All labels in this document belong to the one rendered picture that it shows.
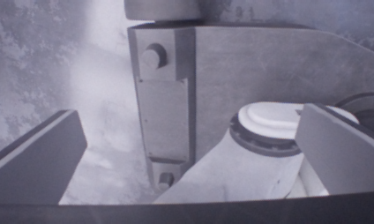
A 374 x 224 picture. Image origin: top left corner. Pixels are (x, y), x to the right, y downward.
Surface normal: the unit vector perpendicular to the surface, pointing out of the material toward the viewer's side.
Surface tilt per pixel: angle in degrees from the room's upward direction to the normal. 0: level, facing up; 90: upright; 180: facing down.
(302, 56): 0
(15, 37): 0
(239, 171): 90
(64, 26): 0
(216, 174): 90
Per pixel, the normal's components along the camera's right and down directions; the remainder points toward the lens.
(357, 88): -0.18, 0.47
